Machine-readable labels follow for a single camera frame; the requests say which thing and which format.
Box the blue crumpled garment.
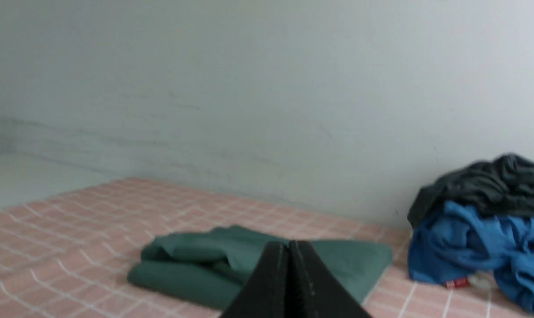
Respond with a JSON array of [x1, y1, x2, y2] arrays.
[[408, 201, 534, 313]]

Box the green long-sleeve shirt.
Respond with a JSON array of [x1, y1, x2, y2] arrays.
[[127, 226, 393, 310]]

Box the pink checkered tablecloth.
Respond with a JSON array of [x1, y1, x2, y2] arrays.
[[0, 178, 529, 318]]

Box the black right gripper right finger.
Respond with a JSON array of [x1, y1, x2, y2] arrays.
[[289, 240, 371, 318]]

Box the dark grey crumpled garment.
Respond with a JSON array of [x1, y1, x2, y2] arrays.
[[407, 154, 534, 228]]

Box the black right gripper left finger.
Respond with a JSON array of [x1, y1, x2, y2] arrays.
[[221, 242, 289, 318]]

